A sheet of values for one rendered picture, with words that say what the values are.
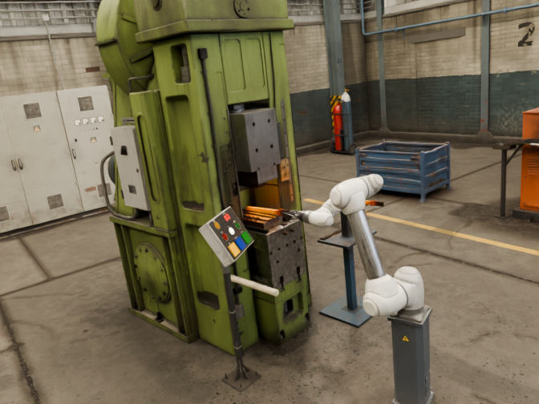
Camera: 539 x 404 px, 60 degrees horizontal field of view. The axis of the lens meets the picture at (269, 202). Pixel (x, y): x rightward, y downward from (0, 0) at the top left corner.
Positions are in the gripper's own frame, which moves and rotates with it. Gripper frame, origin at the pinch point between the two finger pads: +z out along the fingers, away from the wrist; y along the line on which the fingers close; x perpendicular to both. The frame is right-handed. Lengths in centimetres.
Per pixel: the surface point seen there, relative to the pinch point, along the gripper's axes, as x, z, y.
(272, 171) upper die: 29.2, 10.2, 2.4
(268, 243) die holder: -18.8, 3.6, -15.7
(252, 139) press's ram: 55, 10, -13
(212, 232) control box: 11, -9, -72
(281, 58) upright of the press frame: 106, 26, 40
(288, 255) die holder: -35.1, 3.6, 3.4
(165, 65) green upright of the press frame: 109, 55, -43
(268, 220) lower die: -5.5, 9.8, -7.4
